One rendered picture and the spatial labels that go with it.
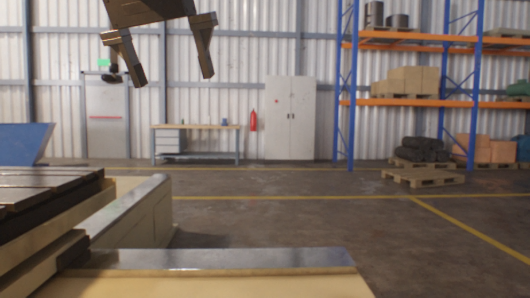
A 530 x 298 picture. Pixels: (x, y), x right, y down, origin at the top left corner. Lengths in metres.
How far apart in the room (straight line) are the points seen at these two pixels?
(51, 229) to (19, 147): 5.35
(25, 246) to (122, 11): 0.70
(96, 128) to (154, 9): 7.40
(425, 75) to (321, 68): 2.38
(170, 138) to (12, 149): 2.73
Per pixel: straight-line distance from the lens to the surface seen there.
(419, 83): 6.74
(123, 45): 0.52
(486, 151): 7.99
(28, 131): 6.31
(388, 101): 6.19
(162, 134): 6.32
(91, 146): 7.95
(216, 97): 6.91
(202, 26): 0.45
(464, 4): 9.47
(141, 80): 0.54
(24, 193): 1.07
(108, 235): 1.81
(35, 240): 1.01
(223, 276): 0.99
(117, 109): 7.56
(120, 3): 0.50
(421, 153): 6.90
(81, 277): 1.13
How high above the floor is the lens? 1.25
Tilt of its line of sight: 5 degrees down
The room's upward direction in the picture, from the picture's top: 1 degrees clockwise
